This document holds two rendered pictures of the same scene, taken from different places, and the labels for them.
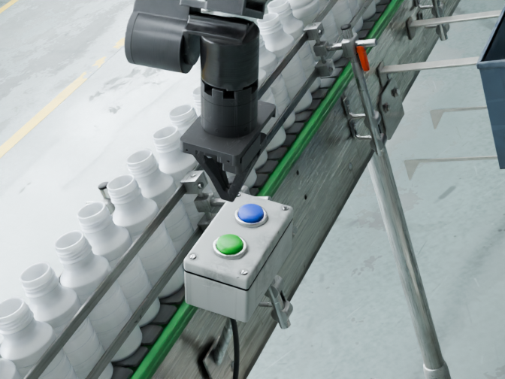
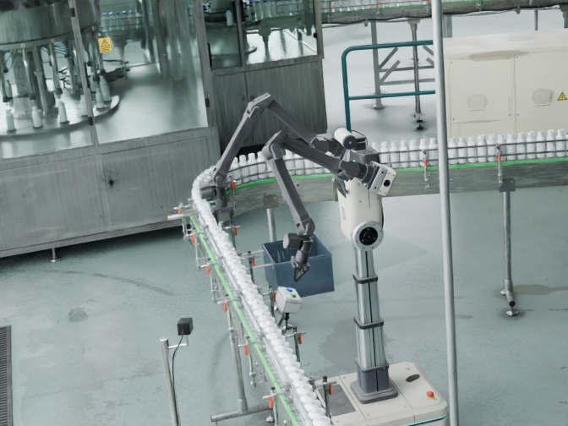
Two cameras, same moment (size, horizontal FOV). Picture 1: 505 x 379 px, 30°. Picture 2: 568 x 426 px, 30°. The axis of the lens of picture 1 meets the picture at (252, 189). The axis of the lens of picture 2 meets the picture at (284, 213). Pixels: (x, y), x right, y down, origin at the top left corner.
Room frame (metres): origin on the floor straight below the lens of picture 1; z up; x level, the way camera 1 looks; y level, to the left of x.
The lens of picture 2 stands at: (-2.09, 3.18, 3.17)
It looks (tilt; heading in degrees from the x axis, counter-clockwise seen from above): 21 degrees down; 314
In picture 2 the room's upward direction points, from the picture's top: 6 degrees counter-clockwise
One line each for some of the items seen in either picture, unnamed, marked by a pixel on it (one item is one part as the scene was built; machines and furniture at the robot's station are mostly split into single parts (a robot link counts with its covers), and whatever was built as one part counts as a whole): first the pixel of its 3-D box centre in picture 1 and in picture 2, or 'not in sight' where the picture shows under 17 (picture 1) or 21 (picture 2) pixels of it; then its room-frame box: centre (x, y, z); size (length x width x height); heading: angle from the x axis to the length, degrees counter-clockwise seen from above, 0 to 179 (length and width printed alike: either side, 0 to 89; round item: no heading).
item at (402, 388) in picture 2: not in sight; (372, 395); (1.00, -0.59, 0.24); 0.68 x 0.53 x 0.41; 56
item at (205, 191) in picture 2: not in sight; (210, 186); (1.56, -0.14, 1.46); 0.12 x 0.09 x 0.12; 56
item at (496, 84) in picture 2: not in sight; (509, 109); (2.47, -4.48, 0.59); 1.10 x 0.62 x 1.18; 38
